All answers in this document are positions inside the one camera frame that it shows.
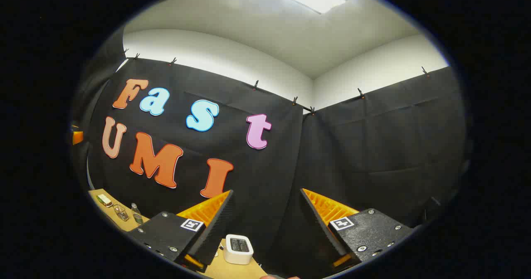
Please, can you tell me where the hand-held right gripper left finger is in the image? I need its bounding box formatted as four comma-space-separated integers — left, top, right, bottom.
128, 190, 234, 272

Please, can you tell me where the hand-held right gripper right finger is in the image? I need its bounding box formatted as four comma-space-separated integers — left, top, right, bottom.
300, 188, 416, 269

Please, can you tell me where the white toaster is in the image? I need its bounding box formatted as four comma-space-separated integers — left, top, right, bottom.
223, 234, 254, 265

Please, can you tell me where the row of black clips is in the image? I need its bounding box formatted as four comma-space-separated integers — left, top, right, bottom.
122, 48, 430, 116

